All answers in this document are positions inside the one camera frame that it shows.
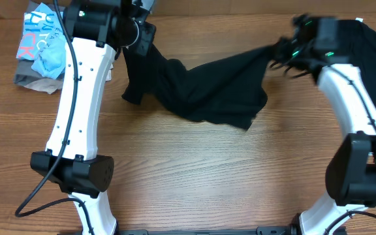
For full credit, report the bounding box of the beige folded garment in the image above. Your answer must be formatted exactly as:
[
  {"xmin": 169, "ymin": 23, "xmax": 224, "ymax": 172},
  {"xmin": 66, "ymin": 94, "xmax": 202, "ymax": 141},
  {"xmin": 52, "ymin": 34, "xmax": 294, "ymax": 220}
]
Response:
[{"xmin": 16, "ymin": 62, "xmax": 65, "ymax": 94}]

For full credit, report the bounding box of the black t-shirt with logo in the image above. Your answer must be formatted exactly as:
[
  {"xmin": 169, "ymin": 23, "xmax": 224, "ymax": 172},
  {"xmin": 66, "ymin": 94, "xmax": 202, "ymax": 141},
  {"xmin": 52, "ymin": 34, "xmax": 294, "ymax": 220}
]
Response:
[{"xmin": 122, "ymin": 46, "xmax": 274, "ymax": 130}]

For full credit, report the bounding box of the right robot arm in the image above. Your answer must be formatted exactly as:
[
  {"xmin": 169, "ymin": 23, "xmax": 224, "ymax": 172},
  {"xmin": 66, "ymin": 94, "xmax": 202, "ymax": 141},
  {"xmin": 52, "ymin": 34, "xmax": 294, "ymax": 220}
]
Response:
[{"xmin": 257, "ymin": 14, "xmax": 376, "ymax": 234}]

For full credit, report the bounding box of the black garment pile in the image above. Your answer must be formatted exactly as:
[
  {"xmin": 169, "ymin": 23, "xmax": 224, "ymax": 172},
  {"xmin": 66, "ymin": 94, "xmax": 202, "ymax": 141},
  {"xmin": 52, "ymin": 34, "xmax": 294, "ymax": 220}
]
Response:
[{"xmin": 334, "ymin": 16, "xmax": 376, "ymax": 134}]

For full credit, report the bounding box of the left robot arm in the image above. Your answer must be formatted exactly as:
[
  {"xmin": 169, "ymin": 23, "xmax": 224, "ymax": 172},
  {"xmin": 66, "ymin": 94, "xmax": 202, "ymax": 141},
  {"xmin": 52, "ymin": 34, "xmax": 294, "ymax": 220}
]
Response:
[{"xmin": 30, "ymin": 0, "xmax": 156, "ymax": 234}]

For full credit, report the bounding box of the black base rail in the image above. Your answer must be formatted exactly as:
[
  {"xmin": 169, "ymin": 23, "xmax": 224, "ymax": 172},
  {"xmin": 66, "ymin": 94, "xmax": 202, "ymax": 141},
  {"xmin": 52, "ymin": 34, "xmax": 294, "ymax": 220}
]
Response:
[{"xmin": 57, "ymin": 225, "xmax": 349, "ymax": 235}]

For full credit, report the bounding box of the light blue printed shirt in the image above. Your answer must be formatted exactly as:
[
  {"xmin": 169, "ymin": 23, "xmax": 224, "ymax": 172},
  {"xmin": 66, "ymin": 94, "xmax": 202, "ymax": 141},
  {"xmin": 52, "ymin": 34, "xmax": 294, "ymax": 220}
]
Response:
[{"xmin": 16, "ymin": 3, "xmax": 66, "ymax": 80}]

